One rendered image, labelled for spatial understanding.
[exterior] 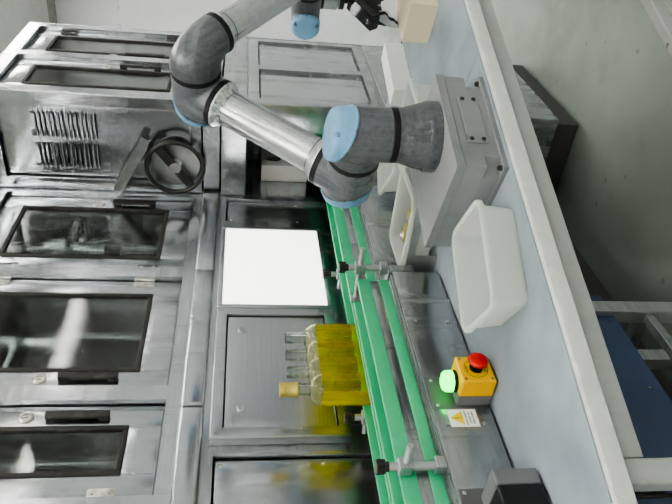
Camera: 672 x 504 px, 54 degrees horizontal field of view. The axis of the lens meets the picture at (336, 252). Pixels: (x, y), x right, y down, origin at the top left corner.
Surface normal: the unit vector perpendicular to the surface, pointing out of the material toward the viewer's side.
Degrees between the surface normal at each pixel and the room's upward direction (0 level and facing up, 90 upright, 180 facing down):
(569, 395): 0
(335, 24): 90
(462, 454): 90
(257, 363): 91
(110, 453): 90
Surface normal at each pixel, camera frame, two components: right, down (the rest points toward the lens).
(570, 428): -0.99, -0.03
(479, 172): 0.07, 0.82
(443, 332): 0.11, -0.81
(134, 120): 0.10, 0.58
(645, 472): 0.14, -0.58
